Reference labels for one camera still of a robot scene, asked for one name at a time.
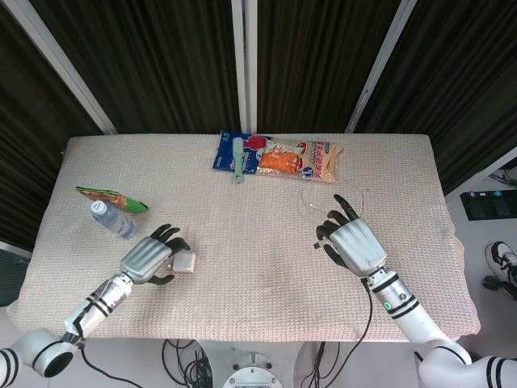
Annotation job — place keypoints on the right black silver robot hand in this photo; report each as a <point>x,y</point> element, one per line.
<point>357,246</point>

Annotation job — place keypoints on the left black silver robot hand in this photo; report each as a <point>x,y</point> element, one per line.
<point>147,258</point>

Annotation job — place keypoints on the white charger adapter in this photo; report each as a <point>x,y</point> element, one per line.
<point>185,262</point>

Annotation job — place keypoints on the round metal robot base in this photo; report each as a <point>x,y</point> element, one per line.
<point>252,376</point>

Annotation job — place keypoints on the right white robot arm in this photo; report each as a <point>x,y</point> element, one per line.
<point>420,327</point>

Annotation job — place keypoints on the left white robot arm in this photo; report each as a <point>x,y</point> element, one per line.
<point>97,309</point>

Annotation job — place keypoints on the clear plastic water bottle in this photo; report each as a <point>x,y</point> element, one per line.
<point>115,222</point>

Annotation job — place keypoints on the green orange snack packet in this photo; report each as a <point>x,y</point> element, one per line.
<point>121,201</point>

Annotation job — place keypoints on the orange gloves plastic package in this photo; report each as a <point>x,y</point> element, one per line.
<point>299,161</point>

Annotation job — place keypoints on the pink woven table mat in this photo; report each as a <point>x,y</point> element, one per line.
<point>250,299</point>

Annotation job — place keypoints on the blue white plastic packet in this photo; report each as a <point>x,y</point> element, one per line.
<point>226,155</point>

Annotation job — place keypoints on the green plastic brush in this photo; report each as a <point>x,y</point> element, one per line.
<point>238,161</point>

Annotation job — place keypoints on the black electronic device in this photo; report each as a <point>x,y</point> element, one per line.
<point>493,204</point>

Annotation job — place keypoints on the black white sneaker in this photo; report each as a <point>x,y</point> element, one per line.
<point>503,258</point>

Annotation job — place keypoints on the dark pleated curtain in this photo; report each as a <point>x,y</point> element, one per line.
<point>161,60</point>

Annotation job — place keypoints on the white frame post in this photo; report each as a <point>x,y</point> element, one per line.
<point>383,60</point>
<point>60,60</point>
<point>244,60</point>

